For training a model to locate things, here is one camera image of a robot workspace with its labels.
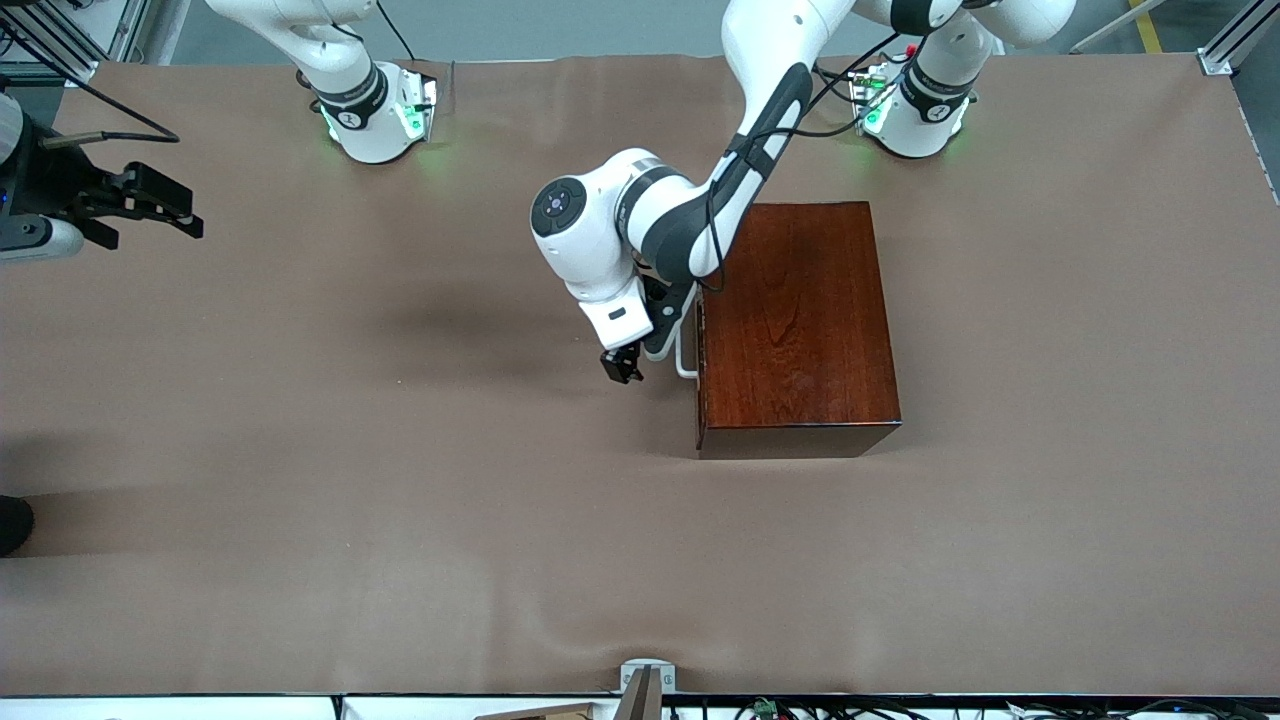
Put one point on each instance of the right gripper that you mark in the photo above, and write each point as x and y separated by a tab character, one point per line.
52	185

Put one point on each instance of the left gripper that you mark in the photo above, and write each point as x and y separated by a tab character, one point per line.
622	363

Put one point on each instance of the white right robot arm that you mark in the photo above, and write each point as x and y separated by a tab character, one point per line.
350	110

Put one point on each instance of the dark wooden drawer cabinet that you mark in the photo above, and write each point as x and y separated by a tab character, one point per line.
800	330

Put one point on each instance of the brown table cover sheet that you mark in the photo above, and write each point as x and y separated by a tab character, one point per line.
500	550

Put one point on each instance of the black round object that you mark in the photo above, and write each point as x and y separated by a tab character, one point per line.
12	525

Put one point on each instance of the light wooden board piece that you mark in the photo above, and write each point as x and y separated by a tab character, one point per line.
540	713

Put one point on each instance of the green connector plug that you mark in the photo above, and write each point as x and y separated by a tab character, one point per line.
766	708

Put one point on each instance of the aluminium frame profile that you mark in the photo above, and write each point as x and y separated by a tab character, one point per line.
1235	45
75	62

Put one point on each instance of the white table edge rail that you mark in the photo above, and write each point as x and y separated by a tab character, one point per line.
200	710

